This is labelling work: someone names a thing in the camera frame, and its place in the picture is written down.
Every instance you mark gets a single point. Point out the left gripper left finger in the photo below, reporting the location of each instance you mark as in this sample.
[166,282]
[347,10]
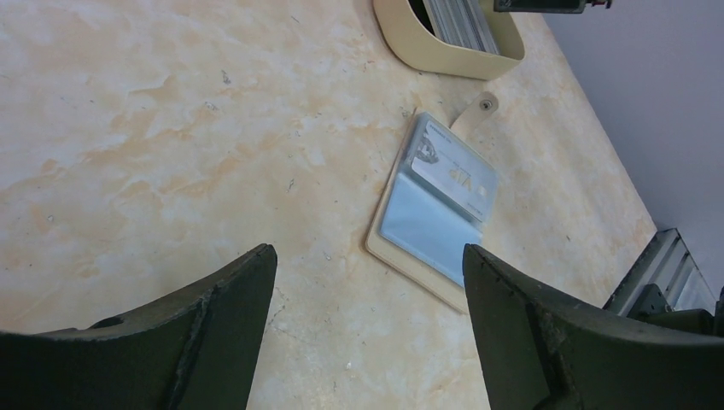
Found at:
[195,348]

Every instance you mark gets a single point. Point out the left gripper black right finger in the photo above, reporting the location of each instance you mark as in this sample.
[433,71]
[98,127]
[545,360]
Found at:
[541,348]

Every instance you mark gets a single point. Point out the silver VIP credit card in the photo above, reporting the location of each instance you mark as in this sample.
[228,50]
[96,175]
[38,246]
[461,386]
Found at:
[452,168]

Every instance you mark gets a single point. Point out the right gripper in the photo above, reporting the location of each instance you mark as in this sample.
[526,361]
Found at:
[547,6]

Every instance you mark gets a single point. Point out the stack of cards in tray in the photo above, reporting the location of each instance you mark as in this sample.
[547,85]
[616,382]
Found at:
[461,23]

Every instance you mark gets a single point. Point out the cream oval card tray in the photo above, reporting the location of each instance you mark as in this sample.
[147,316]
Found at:
[410,40]

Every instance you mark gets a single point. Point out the aluminium frame rail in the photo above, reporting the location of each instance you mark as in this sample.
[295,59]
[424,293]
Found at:
[667,263]

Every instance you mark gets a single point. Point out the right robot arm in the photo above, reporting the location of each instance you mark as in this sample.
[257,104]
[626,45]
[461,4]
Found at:
[567,217]

